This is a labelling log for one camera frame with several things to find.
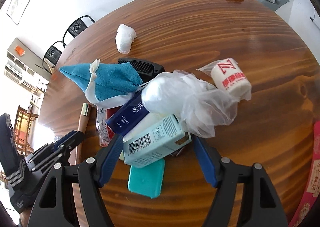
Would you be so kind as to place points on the white roll with red print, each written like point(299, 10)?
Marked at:
point(228, 76)

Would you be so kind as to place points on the clear bag of white cotton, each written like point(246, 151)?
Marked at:
point(165, 94)

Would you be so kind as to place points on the black plastic comb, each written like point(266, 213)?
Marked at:
point(147, 66)

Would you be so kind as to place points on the wooden desktop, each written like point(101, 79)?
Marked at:
point(200, 36)

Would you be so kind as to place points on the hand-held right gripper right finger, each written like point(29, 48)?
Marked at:
point(203, 160)

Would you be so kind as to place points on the beige shelf cabinet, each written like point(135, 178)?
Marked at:
point(30, 66)

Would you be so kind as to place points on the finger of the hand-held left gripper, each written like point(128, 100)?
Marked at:
point(52, 160)
point(65, 142)

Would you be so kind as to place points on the black metal chair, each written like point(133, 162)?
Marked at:
point(76, 28)
point(52, 53)

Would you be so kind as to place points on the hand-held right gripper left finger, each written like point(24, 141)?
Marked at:
point(111, 159)

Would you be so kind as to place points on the blue lotion bottle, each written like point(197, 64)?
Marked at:
point(127, 114)

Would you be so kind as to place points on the rose gold cosmetic tube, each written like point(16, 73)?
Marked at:
point(83, 119)

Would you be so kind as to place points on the teal plastic case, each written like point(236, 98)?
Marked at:
point(146, 179)

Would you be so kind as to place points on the teal cloth pouch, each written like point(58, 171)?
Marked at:
point(110, 79)

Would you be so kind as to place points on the light teal carton box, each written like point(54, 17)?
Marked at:
point(152, 144)

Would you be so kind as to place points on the person's left forearm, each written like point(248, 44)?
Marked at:
point(25, 220)

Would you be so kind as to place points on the cream cosmetic tube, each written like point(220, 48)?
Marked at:
point(145, 123)

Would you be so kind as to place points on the brown wooden chair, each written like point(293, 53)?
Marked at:
point(22, 122)

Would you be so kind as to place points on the red snack packet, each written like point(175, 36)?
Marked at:
point(102, 127)

